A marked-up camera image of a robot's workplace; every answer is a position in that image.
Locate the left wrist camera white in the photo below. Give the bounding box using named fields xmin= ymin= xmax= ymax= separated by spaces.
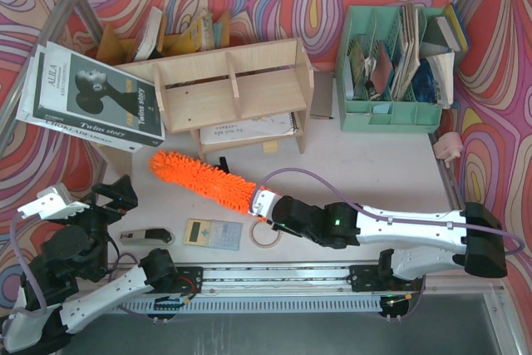
xmin=17 ymin=183 xmax=77 ymax=220

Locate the yellow file rack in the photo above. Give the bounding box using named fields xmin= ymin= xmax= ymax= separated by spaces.
xmin=96 ymin=10 xmax=230 ymax=66

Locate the spiral notebook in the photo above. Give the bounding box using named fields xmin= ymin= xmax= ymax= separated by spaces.
xmin=199 ymin=112 xmax=298 ymax=145

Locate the beige and blue calculator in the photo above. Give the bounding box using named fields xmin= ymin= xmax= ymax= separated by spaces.
xmin=183 ymin=219 xmax=244 ymax=251

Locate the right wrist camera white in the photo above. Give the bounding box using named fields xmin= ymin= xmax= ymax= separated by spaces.
xmin=249 ymin=190 xmax=282 ymax=220

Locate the orange microfiber duster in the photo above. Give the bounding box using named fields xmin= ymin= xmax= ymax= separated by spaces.
xmin=149 ymin=150 xmax=256 ymax=214

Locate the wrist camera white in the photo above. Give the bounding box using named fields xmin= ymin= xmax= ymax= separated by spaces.
xmin=17 ymin=183 xmax=77 ymax=220
xmin=249 ymin=190 xmax=282 ymax=220

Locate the wooden bookshelf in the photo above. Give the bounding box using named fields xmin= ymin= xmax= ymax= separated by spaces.
xmin=118 ymin=38 xmax=314 ymax=160

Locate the yellow sticky note pad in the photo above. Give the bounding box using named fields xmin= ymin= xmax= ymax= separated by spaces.
xmin=263 ymin=141 xmax=279 ymax=153

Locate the black binder clip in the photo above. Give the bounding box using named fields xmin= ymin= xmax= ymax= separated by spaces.
xmin=218 ymin=156 xmax=229 ymax=173

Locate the white Chokladfabriken book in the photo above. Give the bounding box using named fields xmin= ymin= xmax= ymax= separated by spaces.
xmin=16 ymin=45 xmax=142 ymax=153

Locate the Twins story book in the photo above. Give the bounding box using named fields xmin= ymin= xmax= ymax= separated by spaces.
xmin=32 ymin=42 xmax=165 ymax=147

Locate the mint green desk organizer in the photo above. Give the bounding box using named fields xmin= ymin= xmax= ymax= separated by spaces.
xmin=335 ymin=3 xmax=441 ymax=134

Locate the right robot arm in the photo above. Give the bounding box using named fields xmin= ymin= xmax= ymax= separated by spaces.
xmin=251 ymin=190 xmax=507 ymax=281

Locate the pink piggy figurine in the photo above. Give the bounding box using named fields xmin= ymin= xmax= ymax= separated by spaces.
xmin=433 ymin=132 xmax=463 ymax=168

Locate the clear tape roll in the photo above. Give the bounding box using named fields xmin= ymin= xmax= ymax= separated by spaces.
xmin=249 ymin=220 xmax=282 ymax=249

